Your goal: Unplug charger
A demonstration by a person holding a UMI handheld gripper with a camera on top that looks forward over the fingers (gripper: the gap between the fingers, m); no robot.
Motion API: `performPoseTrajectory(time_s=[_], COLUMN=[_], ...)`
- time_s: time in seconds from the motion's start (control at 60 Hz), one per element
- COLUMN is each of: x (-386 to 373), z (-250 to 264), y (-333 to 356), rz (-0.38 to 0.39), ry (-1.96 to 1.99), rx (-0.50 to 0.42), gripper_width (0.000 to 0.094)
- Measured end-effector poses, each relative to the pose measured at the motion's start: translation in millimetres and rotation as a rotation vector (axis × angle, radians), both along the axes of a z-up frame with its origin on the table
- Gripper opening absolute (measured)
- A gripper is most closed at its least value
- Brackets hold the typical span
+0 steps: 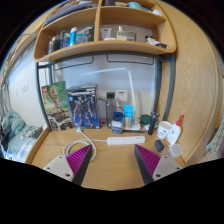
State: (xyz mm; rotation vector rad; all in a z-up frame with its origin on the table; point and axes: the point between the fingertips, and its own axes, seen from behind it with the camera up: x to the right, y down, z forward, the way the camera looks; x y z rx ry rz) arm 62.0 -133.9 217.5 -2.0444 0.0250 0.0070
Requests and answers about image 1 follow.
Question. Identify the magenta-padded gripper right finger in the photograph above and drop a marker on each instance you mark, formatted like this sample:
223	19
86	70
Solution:
160	166

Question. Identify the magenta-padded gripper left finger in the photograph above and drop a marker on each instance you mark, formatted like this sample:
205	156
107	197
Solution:
63	166

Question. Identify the clear plastic container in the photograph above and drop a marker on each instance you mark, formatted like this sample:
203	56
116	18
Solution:
176	150

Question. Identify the white bottle with red pump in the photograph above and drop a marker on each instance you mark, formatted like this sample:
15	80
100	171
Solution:
174	133

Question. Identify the white mug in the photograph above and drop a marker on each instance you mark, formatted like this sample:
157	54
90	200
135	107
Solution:
163	130

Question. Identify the black electric shaver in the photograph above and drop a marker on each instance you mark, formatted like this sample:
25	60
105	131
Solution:
152	125

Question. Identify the white power strip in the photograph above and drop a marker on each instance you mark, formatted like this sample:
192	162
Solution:
126	140

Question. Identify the green round tin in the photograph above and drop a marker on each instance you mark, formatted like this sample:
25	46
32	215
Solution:
145	119

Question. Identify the green bedding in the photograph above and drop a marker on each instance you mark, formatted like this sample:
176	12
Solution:
16	133

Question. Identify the light blue tall box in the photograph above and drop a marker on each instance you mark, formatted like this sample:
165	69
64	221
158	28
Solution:
128	115

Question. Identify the dark blue small box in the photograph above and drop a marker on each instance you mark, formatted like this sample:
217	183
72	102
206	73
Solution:
117	123

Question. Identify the patterned curtain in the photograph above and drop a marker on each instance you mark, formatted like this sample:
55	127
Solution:
216	140

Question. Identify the blue robot model box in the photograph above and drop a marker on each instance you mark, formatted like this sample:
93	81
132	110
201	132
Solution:
82	106

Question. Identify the green toy figure box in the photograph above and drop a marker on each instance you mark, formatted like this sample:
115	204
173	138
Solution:
55	103

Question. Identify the clear bottle with black cap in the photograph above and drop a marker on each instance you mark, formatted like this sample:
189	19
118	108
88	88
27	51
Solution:
110	106

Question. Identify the white desk lamp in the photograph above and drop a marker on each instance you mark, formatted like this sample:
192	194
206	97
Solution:
131	93

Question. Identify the white box-shaped device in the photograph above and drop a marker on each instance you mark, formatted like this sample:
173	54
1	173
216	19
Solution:
121	96

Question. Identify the wooden shelf unit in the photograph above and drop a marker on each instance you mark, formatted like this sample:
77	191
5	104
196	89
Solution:
100	48

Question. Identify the grey metal desk frame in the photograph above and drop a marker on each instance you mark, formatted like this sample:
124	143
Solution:
170	86

